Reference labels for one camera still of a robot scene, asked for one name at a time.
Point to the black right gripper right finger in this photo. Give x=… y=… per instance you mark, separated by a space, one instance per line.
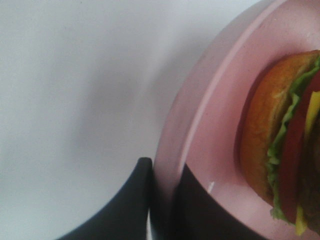
x=193 y=215

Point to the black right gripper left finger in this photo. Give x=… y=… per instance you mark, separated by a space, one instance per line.
x=125 y=216

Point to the pink round plate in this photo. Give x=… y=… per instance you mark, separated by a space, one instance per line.
x=202 y=130

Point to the burger with sesame-free bun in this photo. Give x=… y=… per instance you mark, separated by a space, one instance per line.
x=280 y=143

